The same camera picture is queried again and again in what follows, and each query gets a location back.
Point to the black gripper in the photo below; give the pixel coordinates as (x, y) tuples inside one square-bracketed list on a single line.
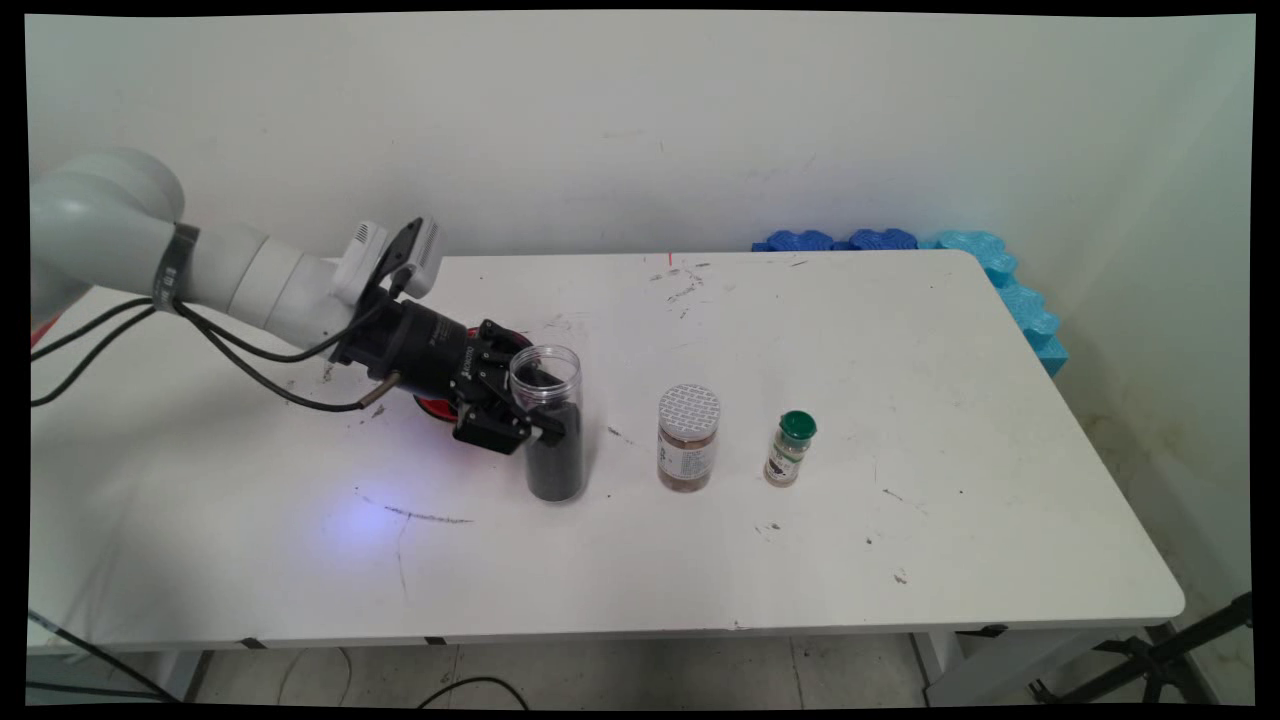
[(415, 345)]

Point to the clear jar of black seeds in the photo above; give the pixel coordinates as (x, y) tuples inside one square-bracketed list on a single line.
[(555, 470)]

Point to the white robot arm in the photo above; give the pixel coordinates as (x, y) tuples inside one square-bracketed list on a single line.
[(100, 215)]

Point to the red bowl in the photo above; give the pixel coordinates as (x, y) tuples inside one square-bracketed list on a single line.
[(435, 410)]

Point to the spice jar with silver lid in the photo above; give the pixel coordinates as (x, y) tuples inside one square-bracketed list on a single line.
[(688, 450)]

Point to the small spice bottle green cap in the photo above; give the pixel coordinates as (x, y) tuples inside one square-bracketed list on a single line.
[(797, 425)]

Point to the dark blue foam piece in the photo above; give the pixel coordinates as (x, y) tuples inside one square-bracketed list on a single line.
[(795, 241), (882, 239)]

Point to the white table leg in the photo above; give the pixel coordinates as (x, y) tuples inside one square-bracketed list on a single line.
[(175, 675), (980, 672)]

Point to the pink foam block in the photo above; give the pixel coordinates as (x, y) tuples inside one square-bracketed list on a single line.
[(42, 335)]

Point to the cyan wavy foam strip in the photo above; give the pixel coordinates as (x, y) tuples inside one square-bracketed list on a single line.
[(1000, 265)]

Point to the black tripod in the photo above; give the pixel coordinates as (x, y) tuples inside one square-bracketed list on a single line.
[(1150, 655)]

